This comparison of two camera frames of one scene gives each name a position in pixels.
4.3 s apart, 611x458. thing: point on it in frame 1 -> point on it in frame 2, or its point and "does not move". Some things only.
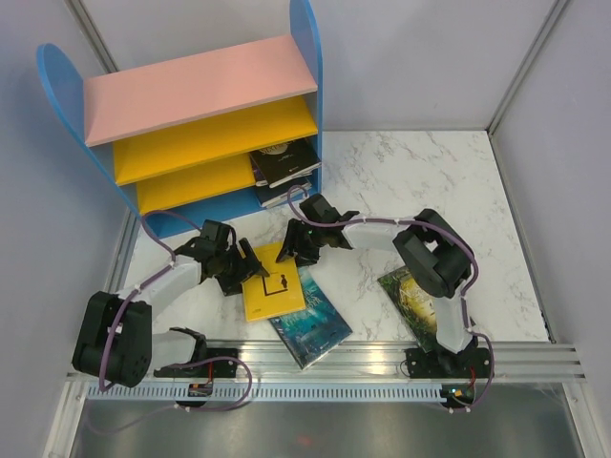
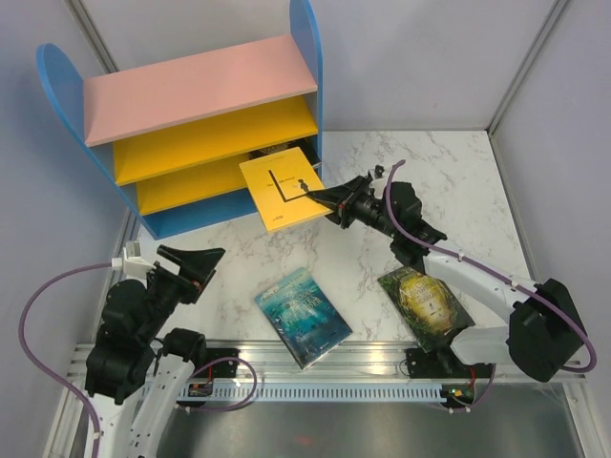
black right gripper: [305, 257] -> [345, 196]
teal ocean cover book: [311, 333] does not move
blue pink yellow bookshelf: [177, 136] does not move
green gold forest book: [414, 304] does not move
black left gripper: [233, 285] -> [195, 264]
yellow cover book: [279, 293] -> [273, 180]
